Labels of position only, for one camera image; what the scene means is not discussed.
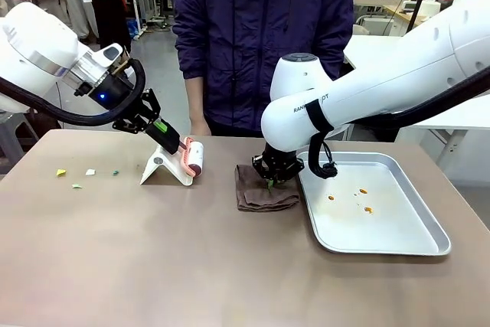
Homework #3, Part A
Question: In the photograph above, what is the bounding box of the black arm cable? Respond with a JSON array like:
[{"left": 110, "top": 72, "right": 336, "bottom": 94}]
[
  {"left": 0, "top": 57, "right": 148, "bottom": 128},
  {"left": 308, "top": 74, "right": 490, "bottom": 181}
]

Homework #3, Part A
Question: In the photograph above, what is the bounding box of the brown cloth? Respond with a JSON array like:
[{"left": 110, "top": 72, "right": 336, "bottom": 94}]
[{"left": 234, "top": 164, "right": 301, "bottom": 213}]

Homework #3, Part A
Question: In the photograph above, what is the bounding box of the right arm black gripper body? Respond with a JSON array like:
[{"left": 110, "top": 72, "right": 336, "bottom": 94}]
[{"left": 261, "top": 142, "right": 306, "bottom": 175}]

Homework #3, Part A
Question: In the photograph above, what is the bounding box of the pink handled lint roller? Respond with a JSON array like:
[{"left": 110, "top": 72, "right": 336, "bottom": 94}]
[{"left": 145, "top": 122, "right": 206, "bottom": 178}]

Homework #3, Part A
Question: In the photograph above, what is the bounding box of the black velcro arm strap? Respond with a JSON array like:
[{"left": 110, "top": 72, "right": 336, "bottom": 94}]
[{"left": 304, "top": 99, "right": 335, "bottom": 132}]

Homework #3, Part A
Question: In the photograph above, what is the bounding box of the grey metal stool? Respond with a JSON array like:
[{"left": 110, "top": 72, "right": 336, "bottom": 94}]
[{"left": 0, "top": 111, "right": 40, "bottom": 175}]

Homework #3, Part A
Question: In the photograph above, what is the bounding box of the wooden workbench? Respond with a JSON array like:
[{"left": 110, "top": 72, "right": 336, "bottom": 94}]
[{"left": 354, "top": 0, "right": 428, "bottom": 37}]

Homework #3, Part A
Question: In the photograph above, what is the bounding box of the white lint roller stand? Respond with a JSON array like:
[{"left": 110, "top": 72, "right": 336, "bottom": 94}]
[{"left": 139, "top": 145, "right": 194, "bottom": 187}]

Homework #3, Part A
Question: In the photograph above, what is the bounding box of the person right hand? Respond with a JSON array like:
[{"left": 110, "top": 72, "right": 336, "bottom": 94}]
[{"left": 190, "top": 110, "right": 213, "bottom": 137}]

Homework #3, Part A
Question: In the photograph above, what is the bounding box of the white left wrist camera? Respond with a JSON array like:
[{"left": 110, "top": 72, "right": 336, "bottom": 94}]
[{"left": 78, "top": 43, "right": 124, "bottom": 75}]

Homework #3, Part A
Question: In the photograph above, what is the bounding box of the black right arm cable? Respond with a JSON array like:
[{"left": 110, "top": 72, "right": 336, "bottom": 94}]
[{"left": 308, "top": 74, "right": 490, "bottom": 181}]

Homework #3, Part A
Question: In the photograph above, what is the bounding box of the silver metal tray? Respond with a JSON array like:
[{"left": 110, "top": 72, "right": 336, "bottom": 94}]
[{"left": 296, "top": 150, "right": 452, "bottom": 257}]

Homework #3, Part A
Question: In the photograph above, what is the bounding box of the person right forearm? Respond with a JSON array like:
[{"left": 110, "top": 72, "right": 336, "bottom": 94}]
[{"left": 184, "top": 77, "right": 206, "bottom": 116}]

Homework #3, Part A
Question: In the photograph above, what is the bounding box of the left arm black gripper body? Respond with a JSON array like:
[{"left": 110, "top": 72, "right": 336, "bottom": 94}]
[{"left": 87, "top": 71, "right": 150, "bottom": 124}]

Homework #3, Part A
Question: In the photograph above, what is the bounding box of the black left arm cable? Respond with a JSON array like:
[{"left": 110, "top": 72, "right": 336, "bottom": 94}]
[{"left": 0, "top": 57, "right": 148, "bottom": 128}]

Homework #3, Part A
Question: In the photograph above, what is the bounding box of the person torso purple jacket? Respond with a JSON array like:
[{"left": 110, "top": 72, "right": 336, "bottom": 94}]
[{"left": 171, "top": 0, "right": 357, "bottom": 139}]

